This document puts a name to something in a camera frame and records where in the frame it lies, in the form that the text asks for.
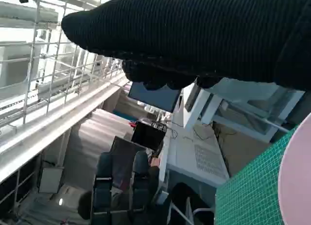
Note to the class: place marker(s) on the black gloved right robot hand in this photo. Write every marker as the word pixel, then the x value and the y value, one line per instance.
pixel 184 35

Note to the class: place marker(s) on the pink bowl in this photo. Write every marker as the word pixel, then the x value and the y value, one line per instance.
pixel 296 174

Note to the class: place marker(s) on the black slim panel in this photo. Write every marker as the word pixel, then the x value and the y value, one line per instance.
pixel 192 98

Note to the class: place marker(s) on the wide computer monitor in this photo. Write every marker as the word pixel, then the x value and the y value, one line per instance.
pixel 155 98

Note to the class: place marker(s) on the white desk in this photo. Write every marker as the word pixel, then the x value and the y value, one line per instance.
pixel 193 113

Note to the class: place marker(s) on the black computer case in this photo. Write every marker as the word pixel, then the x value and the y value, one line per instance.
pixel 145 135

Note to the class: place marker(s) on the white perforated cabinet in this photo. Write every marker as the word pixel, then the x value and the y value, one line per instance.
pixel 206 159

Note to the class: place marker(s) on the black computer monitor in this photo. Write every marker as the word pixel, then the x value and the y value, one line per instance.
pixel 121 149

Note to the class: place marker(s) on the grey pleated curtain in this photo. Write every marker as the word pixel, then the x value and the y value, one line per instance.
pixel 92 137

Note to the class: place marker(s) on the green cutting mat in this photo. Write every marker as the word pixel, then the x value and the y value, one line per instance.
pixel 247 191

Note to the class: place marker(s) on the blue office chair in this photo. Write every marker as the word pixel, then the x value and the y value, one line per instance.
pixel 102 186

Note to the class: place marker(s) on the white framed board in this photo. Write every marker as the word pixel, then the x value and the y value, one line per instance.
pixel 51 180

